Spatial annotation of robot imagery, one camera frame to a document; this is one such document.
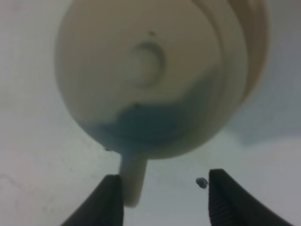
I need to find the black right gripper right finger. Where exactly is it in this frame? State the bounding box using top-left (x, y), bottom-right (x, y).
top-left (208, 169), bottom-right (291, 226)

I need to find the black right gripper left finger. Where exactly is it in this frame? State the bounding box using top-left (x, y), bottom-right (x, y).
top-left (62, 175), bottom-right (124, 226)

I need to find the beige teapot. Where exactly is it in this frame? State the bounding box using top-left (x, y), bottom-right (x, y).
top-left (55, 0), bottom-right (269, 208)

